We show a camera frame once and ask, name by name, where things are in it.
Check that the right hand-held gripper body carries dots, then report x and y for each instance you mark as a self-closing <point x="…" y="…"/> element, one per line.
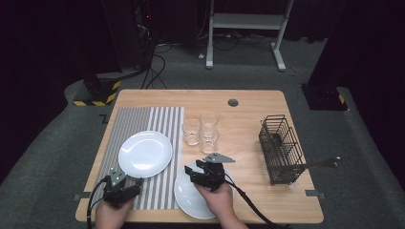
<point x="216" y="176"/>

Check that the white plate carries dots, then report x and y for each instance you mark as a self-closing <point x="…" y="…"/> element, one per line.
<point x="187" y="200"/>
<point x="144" y="154"/>

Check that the clear drinking glass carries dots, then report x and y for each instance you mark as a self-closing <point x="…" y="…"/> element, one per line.
<point x="209" y="144"/>
<point x="191" y="133"/>
<point x="208" y="120"/>

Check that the white metal stand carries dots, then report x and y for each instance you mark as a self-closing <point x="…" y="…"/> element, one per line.
<point x="245" y="21"/>

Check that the grey tape strip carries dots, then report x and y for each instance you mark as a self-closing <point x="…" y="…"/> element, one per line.
<point x="79" y="197"/>
<point x="315" y="193"/>

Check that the black base with yellow mark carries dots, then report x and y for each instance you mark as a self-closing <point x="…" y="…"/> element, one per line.
<point x="321" y="98"/>

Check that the person's right hand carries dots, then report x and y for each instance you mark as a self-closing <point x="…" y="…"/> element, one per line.
<point x="221" y="202"/>

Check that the grey striped placemat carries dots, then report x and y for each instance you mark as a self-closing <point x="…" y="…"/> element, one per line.
<point x="143" y="119"/>

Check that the person's left hand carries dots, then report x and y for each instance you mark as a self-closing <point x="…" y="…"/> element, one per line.
<point x="110" y="216"/>

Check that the black yellow striped base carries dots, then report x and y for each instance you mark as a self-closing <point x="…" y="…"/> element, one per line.
<point x="98" y="92"/>

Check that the dark computer rack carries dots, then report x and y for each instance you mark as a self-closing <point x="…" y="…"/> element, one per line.
<point x="144" y="19"/>

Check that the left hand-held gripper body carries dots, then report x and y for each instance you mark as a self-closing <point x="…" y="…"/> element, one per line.
<point x="116" y="191"/>

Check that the grey table grommet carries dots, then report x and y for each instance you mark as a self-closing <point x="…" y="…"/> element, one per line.
<point x="233" y="102"/>

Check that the long metal utensil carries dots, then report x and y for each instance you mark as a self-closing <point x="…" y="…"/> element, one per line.
<point x="318" y="164"/>

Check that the small white plug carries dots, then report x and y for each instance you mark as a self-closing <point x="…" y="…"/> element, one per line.
<point x="201" y="56"/>

